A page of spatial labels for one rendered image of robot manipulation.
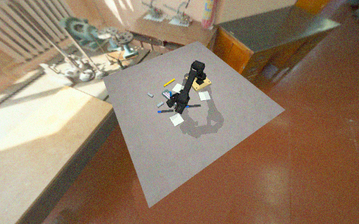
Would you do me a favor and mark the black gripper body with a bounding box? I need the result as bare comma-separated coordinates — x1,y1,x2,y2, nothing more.
166,93,180,108

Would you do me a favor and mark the white square paper sheet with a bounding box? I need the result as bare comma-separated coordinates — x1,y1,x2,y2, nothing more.
198,91,210,101

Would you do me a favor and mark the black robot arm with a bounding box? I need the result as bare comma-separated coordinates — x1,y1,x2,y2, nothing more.
175,60,207,114

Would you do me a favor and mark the grey keyboard with keys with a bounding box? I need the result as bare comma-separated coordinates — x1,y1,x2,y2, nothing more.
162,89,170,100

